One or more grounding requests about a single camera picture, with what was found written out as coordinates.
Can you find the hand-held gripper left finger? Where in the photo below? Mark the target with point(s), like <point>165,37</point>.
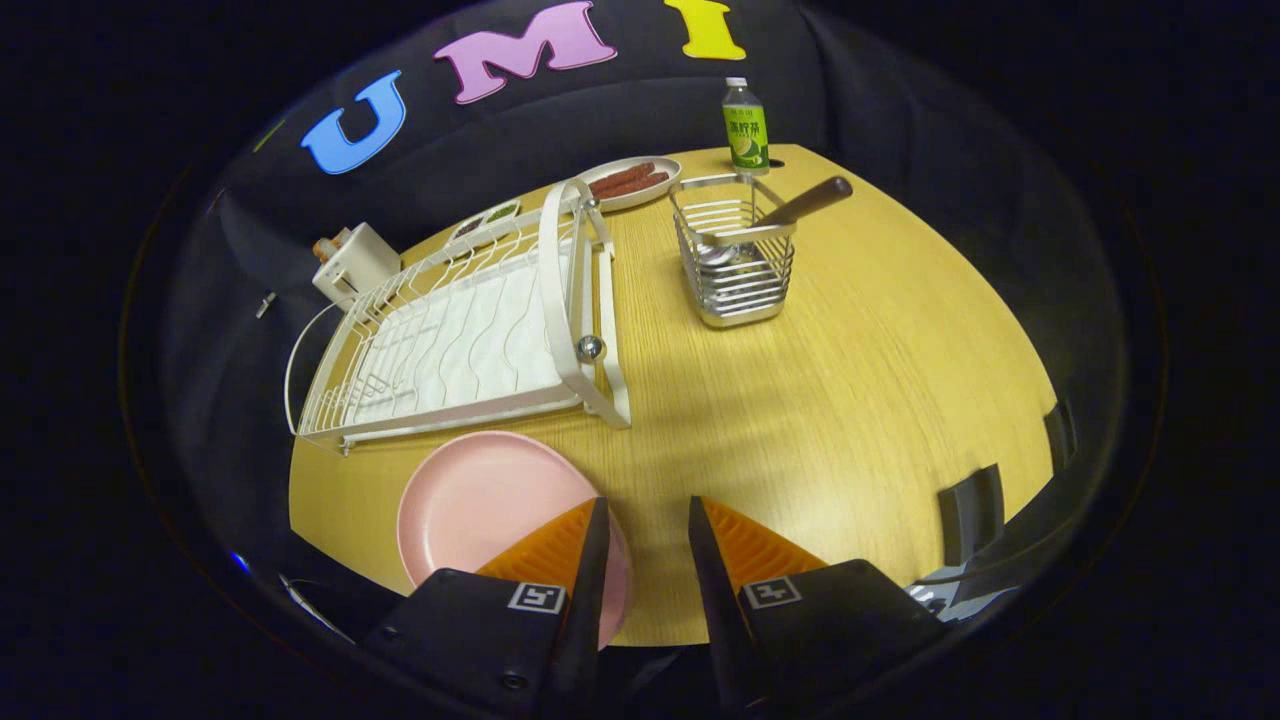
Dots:
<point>590,600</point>

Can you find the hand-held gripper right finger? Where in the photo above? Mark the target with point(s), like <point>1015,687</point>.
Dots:
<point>712,600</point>

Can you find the pink plate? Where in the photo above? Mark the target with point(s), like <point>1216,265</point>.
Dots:
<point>480,510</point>

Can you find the white oval plate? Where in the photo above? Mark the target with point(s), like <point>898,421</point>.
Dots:
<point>660,185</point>

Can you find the white divided spice tray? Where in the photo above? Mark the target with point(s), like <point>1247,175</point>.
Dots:
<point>485,220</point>

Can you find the white toaster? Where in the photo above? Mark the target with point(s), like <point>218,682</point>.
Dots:
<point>365,265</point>

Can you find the red sausage piece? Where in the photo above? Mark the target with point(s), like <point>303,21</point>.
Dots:
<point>635,185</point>
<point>622,174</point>

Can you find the white clip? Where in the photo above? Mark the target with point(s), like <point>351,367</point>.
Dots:
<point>265,303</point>

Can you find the toast slice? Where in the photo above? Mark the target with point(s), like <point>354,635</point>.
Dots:
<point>340,237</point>
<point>322,248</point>

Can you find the green label drink bottle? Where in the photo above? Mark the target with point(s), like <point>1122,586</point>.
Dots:
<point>746,135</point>

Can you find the black backdrop cloth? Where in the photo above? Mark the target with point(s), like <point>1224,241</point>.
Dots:
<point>600,110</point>

